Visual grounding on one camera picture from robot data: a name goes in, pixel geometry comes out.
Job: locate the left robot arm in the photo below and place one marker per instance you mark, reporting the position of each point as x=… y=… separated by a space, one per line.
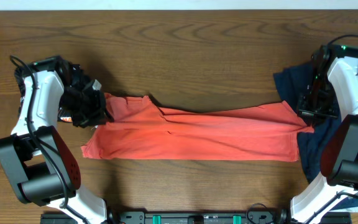
x=38 y=164

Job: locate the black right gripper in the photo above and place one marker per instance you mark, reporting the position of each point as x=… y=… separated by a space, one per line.
x=313 y=118

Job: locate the folded black printed jersey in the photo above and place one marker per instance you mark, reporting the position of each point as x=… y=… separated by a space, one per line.
x=63 y=115

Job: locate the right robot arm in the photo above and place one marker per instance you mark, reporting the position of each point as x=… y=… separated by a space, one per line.
x=338 y=175

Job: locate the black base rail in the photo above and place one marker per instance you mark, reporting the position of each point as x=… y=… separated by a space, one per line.
x=263 y=217

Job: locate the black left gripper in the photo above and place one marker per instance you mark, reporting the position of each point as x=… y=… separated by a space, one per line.
x=98 y=115

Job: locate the red printed t-shirt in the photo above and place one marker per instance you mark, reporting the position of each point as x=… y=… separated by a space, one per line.
x=143 y=130

